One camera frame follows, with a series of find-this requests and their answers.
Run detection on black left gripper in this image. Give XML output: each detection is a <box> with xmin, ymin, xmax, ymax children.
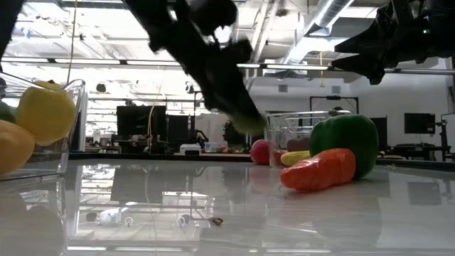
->
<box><xmin>179</xmin><ymin>38</ymin><xmax>266</xmax><ymax>124</ymax></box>

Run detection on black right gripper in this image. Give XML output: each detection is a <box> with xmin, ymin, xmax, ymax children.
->
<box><xmin>331</xmin><ymin>6</ymin><xmax>441</xmax><ymax>85</ymax></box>

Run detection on small green lime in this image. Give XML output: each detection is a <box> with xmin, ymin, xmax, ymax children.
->
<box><xmin>230</xmin><ymin>112</ymin><xmax>268</xmax><ymax>136</ymax></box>

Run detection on red apple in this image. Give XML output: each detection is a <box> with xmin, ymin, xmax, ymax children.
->
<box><xmin>250</xmin><ymin>139</ymin><xmax>271</xmax><ymax>166</ymax></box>

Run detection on yellow corn cob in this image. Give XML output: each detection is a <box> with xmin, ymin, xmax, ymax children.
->
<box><xmin>279</xmin><ymin>150</ymin><xmax>312</xmax><ymax>167</ymax></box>

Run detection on green bell pepper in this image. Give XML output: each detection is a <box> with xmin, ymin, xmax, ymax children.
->
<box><xmin>308</xmin><ymin>112</ymin><xmax>380</xmax><ymax>180</ymax></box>

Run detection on orange carrot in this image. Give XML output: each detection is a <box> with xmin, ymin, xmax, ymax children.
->
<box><xmin>279</xmin><ymin>147</ymin><xmax>357</xmax><ymax>193</ymax></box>

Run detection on yellow bell pepper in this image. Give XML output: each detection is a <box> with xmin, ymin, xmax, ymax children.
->
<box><xmin>16</xmin><ymin>80</ymin><xmax>77</xmax><ymax>147</ymax></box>

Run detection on orange-yellow bell pepper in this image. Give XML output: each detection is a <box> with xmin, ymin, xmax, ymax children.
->
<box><xmin>0</xmin><ymin>119</ymin><xmax>36</xmax><ymax>175</ymax></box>

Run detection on green vegetable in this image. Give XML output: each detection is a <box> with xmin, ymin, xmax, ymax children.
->
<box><xmin>0</xmin><ymin>101</ymin><xmax>18</xmax><ymax>124</ymax></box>

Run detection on small clear plastic bin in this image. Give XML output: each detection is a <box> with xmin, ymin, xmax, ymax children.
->
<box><xmin>264</xmin><ymin>110</ymin><xmax>353</xmax><ymax>169</ymax></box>

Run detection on white box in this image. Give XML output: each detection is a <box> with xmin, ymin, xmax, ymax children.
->
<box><xmin>179</xmin><ymin>143</ymin><xmax>203</xmax><ymax>156</ymax></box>

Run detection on dark upright panel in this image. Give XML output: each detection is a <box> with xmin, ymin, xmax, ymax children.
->
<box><xmin>369</xmin><ymin>117</ymin><xmax>388</xmax><ymax>146</ymax></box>

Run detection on black computer monitor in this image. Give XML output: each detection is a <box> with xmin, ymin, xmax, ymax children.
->
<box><xmin>116</xmin><ymin>105</ymin><xmax>167</xmax><ymax>142</ymax></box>

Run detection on black desk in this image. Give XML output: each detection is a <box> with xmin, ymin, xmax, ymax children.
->
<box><xmin>394</xmin><ymin>143</ymin><xmax>452</xmax><ymax>161</ymax></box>

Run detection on black equipment stand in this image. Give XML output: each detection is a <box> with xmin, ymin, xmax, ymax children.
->
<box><xmin>436</xmin><ymin>112</ymin><xmax>455</xmax><ymax>163</ymax></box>

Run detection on large clear plastic bin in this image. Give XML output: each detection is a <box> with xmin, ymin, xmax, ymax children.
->
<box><xmin>0</xmin><ymin>72</ymin><xmax>87</xmax><ymax>182</ymax></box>

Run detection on tall black frame stand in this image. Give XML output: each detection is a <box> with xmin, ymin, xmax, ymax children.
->
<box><xmin>193</xmin><ymin>90</ymin><xmax>214</xmax><ymax>143</ymax></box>

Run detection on wide black frame stand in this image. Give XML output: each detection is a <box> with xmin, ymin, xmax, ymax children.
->
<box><xmin>309</xmin><ymin>95</ymin><xmax>359</xmax><ymax>112</ymax></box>

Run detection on slanted silver air duct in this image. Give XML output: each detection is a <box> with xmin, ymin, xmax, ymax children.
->
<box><xmin>284</xmin><ymin>0</ymin><xmax>356</xmax><ymax>65</ymax></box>

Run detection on long ceiling light rail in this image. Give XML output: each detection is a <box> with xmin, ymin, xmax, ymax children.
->
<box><xmin>0</xmin><ymin>56</ymin><xmax>455</xmax><ymax>76</ymax></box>

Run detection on black wall monitor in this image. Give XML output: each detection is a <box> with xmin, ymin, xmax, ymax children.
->
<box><xmin>404</xmin><ymin>112</ymin><xmax>437</xmax><ymax>135</ymax></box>

